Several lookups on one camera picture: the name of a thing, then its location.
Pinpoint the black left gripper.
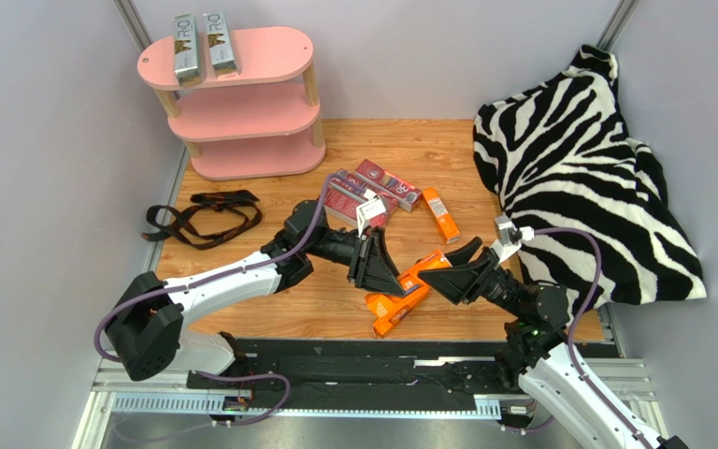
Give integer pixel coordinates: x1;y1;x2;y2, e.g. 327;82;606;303
304;226;407;298

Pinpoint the orange toothpaste box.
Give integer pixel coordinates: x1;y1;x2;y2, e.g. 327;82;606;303
423;187;461;244
397;250;452;300

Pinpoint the orange toothpaste box diagonal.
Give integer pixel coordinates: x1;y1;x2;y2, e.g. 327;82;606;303
365;285;430;338

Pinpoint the teal silver toothpaste box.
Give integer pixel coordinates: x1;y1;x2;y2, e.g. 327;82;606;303
173;14;204;87

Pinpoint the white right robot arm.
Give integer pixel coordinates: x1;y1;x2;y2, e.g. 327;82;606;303
419;227;686;448

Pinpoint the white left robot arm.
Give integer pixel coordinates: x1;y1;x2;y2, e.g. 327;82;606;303
96;200;405;382

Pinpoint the pink three-tier shelf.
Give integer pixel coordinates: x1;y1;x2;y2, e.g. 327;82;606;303
136;26;326;181

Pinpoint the red toothpaste box front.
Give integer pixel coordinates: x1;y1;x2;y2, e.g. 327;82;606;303
323;189;398;227

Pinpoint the red toothpaste box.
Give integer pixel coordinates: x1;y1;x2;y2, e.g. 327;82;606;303
323;189;398;227
353;159;423;212
330;168;398;210

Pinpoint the red toothpaste box back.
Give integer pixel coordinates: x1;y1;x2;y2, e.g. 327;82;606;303
353;159;423;212

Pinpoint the red toothpaste box middle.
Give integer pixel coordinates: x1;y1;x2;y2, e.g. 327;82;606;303
330;168;398;210

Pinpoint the zebra print cloth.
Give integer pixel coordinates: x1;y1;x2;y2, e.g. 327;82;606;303
473;45;708;309

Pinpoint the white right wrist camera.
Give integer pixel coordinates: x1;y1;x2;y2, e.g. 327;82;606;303
490;215;535;264

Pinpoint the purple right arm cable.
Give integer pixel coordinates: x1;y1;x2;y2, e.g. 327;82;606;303
529;226;659;449

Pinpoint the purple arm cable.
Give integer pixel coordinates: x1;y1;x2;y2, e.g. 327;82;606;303
529;226;659;449
92;172;373;431

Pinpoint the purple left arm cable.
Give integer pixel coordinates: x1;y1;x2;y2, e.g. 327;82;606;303
92;172;373;431

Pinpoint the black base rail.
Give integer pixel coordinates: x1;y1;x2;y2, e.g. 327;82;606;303
92;337;584;422

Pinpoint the black orange strap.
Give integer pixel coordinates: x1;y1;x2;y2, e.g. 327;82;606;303
141;189;265;251

